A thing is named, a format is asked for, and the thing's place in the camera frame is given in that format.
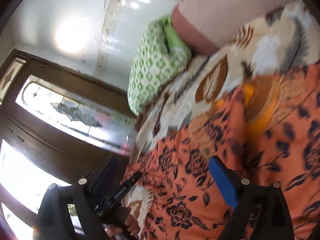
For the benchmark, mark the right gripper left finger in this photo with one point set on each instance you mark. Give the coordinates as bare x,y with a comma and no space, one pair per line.
53,220

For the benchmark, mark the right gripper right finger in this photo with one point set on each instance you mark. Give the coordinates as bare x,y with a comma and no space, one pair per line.
273,220

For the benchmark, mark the orange black floral garment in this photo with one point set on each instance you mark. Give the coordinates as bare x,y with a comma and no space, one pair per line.
266,130

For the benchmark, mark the person's left hand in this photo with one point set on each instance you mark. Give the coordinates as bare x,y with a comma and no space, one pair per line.
128,220

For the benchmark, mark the stained glass wooden door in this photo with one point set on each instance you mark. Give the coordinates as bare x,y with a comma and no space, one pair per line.
57,126

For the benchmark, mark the green checkered pillow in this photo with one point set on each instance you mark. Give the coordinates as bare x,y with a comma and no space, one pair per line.
161,55

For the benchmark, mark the beige leaf pattern blanket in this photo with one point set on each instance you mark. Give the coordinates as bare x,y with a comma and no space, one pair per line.
283,40

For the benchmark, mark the pink quilted bolster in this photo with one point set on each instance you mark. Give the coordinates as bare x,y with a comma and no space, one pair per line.
207,25

